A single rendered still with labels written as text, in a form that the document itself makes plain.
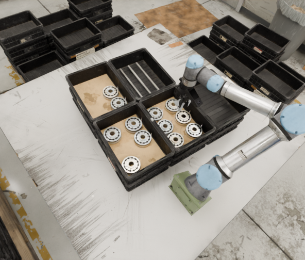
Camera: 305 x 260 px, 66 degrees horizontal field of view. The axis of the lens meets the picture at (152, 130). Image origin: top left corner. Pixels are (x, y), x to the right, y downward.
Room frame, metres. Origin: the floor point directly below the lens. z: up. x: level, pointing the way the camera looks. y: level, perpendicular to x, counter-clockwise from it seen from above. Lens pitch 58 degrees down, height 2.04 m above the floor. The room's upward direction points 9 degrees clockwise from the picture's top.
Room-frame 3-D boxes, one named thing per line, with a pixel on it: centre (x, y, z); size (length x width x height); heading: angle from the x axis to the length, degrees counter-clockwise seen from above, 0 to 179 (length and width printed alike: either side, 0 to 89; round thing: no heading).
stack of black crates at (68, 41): (1.86, 0.87, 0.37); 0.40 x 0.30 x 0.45; 138
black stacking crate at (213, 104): (1.03, -0.35, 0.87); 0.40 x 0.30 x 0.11; 41
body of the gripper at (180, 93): (0.87, -0.14, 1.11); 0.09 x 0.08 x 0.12; 48
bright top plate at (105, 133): (0.67, 0.23, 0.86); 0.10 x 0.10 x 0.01
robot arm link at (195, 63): (0.86, -0.15, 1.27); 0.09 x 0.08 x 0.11; 53
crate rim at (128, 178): (0.64, 0.10, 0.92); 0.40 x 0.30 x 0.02; 41
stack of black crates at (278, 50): (2.25, -1.02, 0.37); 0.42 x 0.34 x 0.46; 48
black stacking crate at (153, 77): (1.13, 0.14, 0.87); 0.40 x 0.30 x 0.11; 41
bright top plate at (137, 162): (0.50, 0.08, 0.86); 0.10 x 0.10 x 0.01
